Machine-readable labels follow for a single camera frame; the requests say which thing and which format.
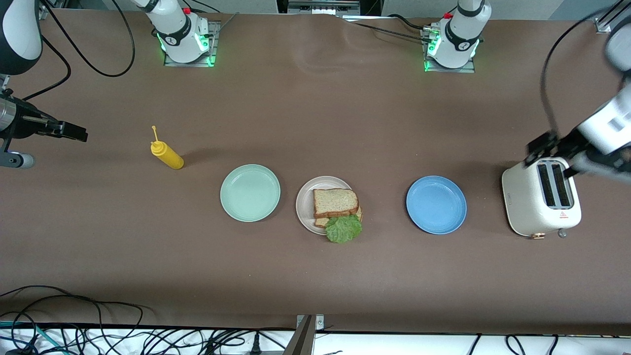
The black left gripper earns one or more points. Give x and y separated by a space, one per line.
567 140

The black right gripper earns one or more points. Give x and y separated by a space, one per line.
23 124

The yellow squeeze bottle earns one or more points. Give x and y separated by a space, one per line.
170 159

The green lettuce leaf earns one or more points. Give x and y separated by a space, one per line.
343 228

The brown bread slice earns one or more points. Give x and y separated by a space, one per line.
321 222
335 202

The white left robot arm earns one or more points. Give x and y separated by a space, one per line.
461 34

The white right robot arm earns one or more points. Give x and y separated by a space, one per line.
180 34

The blue plate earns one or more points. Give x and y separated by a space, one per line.
436 205

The green plate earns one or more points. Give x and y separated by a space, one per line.
250 193

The beige plate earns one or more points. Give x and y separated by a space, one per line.
304 204

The white toaster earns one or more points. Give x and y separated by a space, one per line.
525 202

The black metal rack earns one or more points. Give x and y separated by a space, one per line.
320 6

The black power plug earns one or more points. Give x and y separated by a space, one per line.
255 345

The grey metal beam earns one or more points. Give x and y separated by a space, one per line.
300 342

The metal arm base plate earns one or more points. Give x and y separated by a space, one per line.
213 44
451 70

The aluminium frame rail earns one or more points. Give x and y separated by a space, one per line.
602 23

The grey metal bracket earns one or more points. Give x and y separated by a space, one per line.
319 321

